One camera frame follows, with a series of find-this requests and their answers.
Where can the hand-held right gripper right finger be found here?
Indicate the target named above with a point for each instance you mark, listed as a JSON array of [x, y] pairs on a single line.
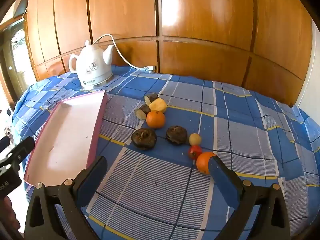
[[222, 180]]

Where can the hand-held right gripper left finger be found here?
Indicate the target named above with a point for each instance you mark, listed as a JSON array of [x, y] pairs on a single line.
[[93, 180]]

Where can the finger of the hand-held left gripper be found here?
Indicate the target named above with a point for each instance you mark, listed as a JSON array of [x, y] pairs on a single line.
[[22, 147], [3, 143]]

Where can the orange mandarin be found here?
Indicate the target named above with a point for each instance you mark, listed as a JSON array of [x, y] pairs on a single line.
[[203, 162], [155, 119]]

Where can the red cherry tomato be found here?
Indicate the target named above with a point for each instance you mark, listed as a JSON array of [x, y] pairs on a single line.
[[194, 152]]

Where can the pink cardboard tray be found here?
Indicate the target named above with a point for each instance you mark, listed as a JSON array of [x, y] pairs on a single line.
[[67, 135]]

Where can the small yellow longan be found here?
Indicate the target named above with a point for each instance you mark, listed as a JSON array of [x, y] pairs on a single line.
[[195, 139]]

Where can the dark water chestnut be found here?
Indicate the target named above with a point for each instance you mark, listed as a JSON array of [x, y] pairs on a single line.
[[144, 139], [176, 135]]

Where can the yellow pineapple chunk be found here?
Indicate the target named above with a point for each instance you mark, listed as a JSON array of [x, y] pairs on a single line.
[[158, 105]]

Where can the person's left hand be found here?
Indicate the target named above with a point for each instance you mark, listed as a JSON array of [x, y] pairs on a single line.
[[8, 212]]

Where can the blue plaid tablecloth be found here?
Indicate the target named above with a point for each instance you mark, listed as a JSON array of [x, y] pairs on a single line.
[[225, 120]]

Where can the wooden framed door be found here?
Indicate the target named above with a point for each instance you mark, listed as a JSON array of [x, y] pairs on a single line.
[[17, 55]]

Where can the white electric kettle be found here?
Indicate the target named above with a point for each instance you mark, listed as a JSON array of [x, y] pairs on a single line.
[[92, 67]]

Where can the white power plug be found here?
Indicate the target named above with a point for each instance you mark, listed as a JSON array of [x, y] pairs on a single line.
[[150, 68]]

